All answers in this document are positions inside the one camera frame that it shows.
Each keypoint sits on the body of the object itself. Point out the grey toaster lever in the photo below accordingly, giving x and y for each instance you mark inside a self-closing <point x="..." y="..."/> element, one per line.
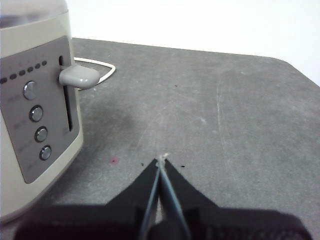
<point x="80" y="77"/>

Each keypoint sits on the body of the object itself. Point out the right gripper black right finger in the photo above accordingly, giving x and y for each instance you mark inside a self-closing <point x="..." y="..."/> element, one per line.
<point x="212" y="222"/>

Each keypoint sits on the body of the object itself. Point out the cream two-slot toaster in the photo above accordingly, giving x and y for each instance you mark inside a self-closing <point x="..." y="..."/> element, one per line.
<point x="32" y="45"/>

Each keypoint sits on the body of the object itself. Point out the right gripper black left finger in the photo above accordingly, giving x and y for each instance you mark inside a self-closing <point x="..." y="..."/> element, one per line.
<point x="120" y="215"/>

